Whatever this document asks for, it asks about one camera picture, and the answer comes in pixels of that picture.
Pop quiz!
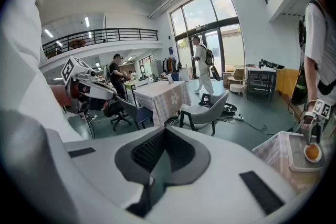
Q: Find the white cabinet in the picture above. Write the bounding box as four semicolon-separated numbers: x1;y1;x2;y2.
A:
149;59;163;79

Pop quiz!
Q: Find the yellow cabinet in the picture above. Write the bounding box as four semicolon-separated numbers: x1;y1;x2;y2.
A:
275;68;300;99

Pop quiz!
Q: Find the pink patterned tablecloth table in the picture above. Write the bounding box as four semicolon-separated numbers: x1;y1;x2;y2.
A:
133;80;192;127

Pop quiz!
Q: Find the glass entrance front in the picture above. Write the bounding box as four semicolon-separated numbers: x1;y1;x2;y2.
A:
169;0;246;79

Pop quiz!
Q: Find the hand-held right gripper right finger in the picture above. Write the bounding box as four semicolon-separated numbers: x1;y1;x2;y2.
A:
145;125;298;224

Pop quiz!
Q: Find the black office chair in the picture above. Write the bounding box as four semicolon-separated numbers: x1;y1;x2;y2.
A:
103;99;132;132

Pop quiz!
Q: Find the black-frame white-top table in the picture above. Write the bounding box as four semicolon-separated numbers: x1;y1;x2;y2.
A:
246;65;278;102

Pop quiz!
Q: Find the white tray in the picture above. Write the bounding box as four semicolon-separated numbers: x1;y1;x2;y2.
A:
285;131;326;173

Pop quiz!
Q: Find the black floor cable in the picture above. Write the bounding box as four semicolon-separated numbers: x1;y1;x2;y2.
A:
217;116;268;136

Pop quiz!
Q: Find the clothing rack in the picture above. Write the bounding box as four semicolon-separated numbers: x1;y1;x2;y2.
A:
162;56;183;74

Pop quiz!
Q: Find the blue chair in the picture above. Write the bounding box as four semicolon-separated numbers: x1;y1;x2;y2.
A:
116;95;154;131

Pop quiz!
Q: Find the person's white shirt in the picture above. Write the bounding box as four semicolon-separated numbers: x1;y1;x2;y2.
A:
0;0;85;144

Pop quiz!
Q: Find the black balcony railing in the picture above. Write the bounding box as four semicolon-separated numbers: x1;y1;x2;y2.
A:
41;28;159;59

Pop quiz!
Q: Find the table with pale cloth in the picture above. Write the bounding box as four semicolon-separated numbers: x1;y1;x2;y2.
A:
251;130;329;192

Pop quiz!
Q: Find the white bowl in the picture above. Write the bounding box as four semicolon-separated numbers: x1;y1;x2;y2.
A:
303;143;323;163

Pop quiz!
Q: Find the yellow-green table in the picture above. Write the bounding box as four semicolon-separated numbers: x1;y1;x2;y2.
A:
123;80;150;92

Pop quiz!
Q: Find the black folded device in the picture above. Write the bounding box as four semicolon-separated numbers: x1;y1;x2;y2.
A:
258;58;286;70

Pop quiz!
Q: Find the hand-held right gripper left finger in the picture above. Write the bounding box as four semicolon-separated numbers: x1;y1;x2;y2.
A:
0;110;166;224

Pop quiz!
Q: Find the grey round chair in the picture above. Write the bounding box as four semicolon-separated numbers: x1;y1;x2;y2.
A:
179;90;230;136

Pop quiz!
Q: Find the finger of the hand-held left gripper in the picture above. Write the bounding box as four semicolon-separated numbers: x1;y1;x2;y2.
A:
83;80;118;101

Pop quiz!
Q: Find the cardboard box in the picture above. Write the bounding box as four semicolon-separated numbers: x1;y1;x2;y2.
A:
222;71;233;89

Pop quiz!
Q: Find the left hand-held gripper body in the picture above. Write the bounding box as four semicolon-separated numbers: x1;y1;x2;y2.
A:
60;56;109;115

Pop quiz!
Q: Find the black open case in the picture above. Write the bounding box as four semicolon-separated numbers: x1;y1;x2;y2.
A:
198;93;238;114

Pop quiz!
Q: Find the round beige side table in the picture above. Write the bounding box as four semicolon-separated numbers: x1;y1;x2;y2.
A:
227;68;249;94

